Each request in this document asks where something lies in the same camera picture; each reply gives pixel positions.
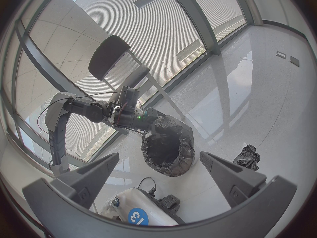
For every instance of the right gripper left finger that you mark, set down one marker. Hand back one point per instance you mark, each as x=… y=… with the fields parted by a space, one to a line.
x=81 y=185

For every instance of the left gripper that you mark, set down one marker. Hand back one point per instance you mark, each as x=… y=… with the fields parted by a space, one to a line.
x=138 y=123

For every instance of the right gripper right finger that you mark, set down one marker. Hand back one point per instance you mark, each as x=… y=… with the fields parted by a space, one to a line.
x=235 y=185

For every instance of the black plastic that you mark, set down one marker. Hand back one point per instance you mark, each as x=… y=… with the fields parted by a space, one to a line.
x=246 y=156

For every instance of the black plastic bag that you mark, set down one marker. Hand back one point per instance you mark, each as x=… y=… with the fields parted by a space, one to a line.
x=185 y=142

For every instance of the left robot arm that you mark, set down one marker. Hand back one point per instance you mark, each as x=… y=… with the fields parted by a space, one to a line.
x=57 y=118

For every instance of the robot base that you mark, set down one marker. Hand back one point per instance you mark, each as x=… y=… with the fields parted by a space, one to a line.
x=138 y=202

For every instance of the grey padded chair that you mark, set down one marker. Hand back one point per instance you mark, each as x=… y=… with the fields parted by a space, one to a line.
x=109 y=56

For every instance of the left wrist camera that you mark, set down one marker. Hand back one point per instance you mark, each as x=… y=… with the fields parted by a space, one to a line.
x=153 y=114

